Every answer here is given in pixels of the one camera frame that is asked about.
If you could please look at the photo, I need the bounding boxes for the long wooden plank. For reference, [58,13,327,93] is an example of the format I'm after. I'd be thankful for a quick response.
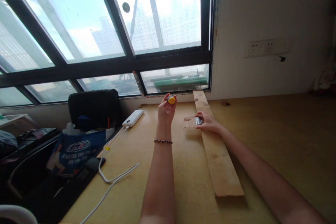
[192,89,245,198]

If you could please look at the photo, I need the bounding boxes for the small flat wood piece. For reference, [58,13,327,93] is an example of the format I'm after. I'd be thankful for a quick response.
[183,115,198,130]

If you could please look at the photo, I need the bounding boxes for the white rounded object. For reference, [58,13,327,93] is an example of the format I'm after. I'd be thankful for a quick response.
[0,204,38,224]

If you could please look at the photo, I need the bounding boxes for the person's left thumb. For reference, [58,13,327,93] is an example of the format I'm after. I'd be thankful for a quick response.
[158,92,171,109]

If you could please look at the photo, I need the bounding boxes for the person's right hand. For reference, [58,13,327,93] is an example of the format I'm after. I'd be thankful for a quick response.
[195,111,224,134]

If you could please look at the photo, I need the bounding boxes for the blue printed shopping bag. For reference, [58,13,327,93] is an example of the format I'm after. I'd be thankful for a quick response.
[47,122,117,178]

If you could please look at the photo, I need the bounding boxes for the black framed window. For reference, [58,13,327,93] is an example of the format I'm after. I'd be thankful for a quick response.
[0,0,217,108]

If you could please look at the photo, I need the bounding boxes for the black bag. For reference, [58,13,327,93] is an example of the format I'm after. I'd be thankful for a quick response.
[15,127,61,156]

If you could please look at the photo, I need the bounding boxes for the white power bank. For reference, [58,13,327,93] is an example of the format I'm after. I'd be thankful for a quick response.
[121,109,145,128]

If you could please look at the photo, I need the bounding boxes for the person's left fingers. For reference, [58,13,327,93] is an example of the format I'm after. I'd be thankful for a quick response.
[170,94,178,113]

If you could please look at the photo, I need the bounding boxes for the black phone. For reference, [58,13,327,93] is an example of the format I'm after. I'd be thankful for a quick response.
[85,157,106,173]

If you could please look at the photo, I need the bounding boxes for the white wall socket panel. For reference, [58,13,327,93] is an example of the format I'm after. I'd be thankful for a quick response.
[243,38,293,58]

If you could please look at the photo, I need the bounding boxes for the person's left hand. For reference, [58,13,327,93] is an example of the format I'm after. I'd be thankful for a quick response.
[157,92,178,125]

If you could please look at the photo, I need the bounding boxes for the black office chair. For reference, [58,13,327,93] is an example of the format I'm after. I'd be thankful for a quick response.
[68,89,123,133]

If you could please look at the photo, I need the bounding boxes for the white charging cable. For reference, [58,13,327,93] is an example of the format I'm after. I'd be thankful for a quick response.
[79,126,140,224]

